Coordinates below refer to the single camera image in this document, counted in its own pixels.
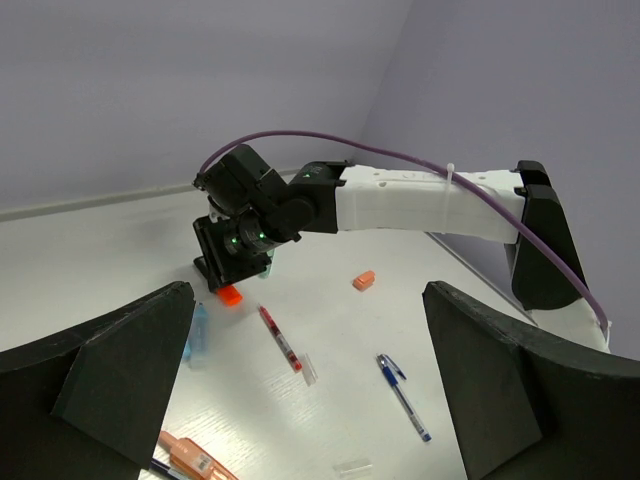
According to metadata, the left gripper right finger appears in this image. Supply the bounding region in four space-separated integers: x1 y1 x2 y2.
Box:
423 281 639 479

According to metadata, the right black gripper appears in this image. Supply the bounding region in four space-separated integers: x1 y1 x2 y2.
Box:
193 144 317 293

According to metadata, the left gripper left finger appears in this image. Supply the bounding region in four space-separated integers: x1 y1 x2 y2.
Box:
1 282 195 479

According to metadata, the black orange-capped highlighter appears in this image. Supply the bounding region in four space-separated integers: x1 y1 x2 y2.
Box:
215 285 243 307

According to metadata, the light blue highlighter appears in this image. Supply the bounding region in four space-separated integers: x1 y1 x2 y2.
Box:
182 302 209 370

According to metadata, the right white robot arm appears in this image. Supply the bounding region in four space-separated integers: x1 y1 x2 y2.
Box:
193 144 609 351

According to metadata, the purple gel pen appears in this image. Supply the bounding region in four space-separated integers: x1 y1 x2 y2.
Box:
149 458 184 480

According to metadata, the red gel pen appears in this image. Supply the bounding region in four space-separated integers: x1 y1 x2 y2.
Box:
258 305 302 372

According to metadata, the small orange cap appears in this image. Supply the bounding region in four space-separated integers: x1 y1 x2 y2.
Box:
352 270 376 291

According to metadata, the blue ballpoint pen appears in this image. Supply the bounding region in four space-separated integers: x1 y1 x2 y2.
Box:
376 353 432 443

